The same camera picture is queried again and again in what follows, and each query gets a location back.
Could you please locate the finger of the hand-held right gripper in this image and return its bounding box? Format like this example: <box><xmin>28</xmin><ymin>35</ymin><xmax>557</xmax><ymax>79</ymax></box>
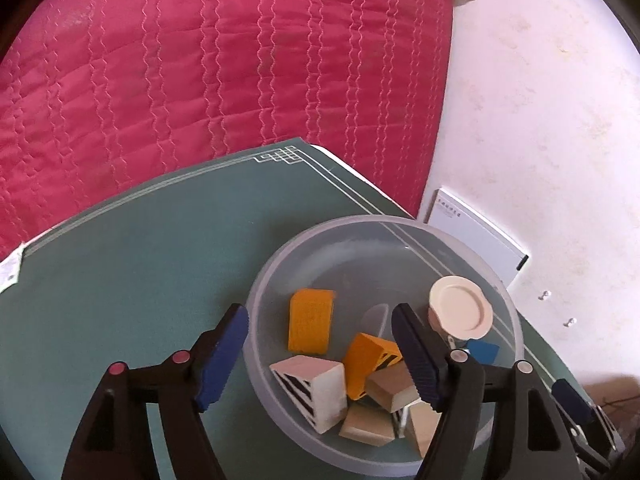
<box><xmin>562</xmin><ymin>417</ymin><xmax>613</xmax><ymax>480</ymax></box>
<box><xmin>551</xmin><ymin>379</ymin><xmax>626</xmax><ymax>461</ymax></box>

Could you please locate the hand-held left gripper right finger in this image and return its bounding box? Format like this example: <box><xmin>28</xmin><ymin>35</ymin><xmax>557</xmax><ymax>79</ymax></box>
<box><xmin>391</xmin><ymin>303</ymin><xmax>583</xmax><ymax>480</ymax></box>

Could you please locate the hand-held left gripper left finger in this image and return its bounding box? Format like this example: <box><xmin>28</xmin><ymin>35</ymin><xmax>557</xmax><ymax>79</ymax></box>
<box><xmin>62</xmin><ymin>303</ymin><xmax>250</xmax><ymax>480</ymax></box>

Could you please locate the long plain wooden block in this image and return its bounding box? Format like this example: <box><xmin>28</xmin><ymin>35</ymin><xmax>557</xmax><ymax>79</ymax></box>
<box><xmin>365</xmin><ymin>360</ymin><xmax>421</xmax><ymax>413</ymax></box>

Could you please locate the orange black-striped wedge block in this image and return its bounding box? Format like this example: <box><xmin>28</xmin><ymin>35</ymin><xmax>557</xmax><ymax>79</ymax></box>
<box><xmin>342</xmin><ymin>332</ymin><xmax>403</xmax><ymax>402</ymax></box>

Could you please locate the small plain wooden triangle block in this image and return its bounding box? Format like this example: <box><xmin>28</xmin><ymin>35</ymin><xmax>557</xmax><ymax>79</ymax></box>
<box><xmin>404</xmin><ymin>400</ymin><xmax>443</xmax><ymax>458</ymax></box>

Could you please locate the blue wedge block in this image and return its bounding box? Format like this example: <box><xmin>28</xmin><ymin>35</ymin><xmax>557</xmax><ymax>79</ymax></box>
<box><xmin>465</xmin><ymin>339</ymin><xmax>502</xmax><ymax>366</ymax></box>

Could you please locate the white plate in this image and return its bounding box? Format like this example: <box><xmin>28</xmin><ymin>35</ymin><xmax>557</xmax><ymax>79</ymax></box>
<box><xmin>428</xmin><ymin>276</ymin><xmax>493</xmax><ymax>340</ymax></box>

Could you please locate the large white black-striped block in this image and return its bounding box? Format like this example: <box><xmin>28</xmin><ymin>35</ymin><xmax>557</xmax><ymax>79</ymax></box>
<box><xmin>269</xmin><ymin>355</ymin><xmax>348</xmax><ymax>435</ymax></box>

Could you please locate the yellow black-striped block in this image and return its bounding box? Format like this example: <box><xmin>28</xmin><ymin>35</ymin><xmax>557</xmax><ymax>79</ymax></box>
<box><xmin>287</xmin><ymin>288</ymin><xmax>337</xmax><ymax>356</ymax></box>

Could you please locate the clear plastic bowl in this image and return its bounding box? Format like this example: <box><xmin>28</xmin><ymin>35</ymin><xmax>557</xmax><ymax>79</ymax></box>
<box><xmin>242</xmin><ymin>215</ymin><xmax>525</xmax><ymax>477</ymax></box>

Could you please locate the white paper sheet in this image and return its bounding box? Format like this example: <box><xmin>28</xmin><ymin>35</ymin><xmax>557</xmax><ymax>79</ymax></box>
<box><xmin>0</xmin><ymin>242</ymin><xmax>26</xmax><ymax>292</ymax></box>

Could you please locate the red quilted blanket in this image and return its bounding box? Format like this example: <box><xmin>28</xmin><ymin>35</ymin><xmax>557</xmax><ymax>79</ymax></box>
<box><xmin>0</xmin><ymin>0</ymin><xmax>456</xmax><ymax>261</ymax></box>

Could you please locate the white wall box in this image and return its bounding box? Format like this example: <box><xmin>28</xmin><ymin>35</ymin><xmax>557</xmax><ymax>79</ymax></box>
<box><xmin>422</xmin><ymin>188</ymin><xmax>530</xmax><ymax>286</ymax></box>

